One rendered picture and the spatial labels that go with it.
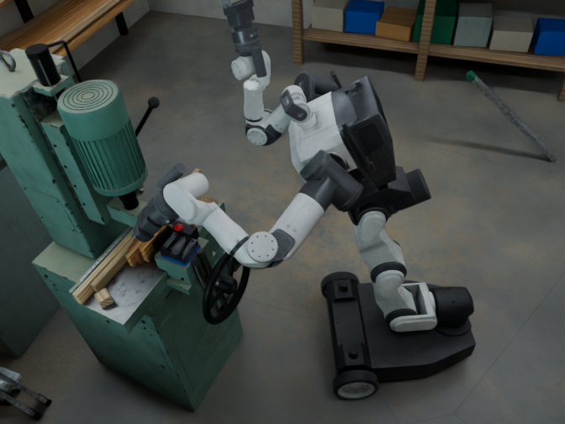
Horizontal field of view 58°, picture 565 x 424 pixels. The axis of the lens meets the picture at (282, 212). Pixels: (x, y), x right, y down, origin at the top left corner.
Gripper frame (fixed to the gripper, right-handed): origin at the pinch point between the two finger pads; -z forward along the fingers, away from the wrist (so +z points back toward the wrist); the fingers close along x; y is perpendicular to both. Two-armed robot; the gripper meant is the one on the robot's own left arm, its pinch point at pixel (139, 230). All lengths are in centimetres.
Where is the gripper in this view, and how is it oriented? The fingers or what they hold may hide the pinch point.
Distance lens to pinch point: 152.8
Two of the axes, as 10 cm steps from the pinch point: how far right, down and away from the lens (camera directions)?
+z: 6.8, -4.8, -5.5
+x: 1.0, -6.9, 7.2
